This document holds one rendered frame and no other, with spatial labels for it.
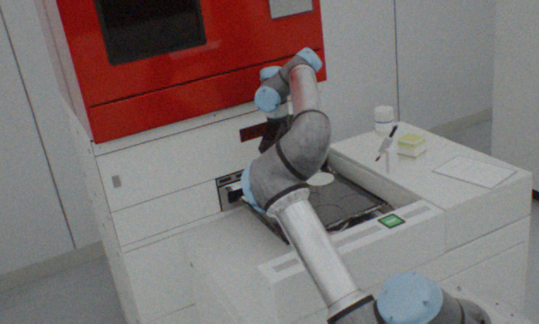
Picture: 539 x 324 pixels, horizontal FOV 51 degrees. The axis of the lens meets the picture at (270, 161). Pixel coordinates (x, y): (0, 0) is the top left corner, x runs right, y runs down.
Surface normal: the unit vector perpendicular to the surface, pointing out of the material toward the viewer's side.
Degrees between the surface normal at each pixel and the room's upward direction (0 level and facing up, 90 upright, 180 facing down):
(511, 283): 90
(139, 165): 90
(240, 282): 0
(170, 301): 90
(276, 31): 90
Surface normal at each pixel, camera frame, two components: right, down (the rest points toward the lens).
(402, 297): -0.59, -0.58
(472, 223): 0.45, 0.31
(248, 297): -0.13, -0.91
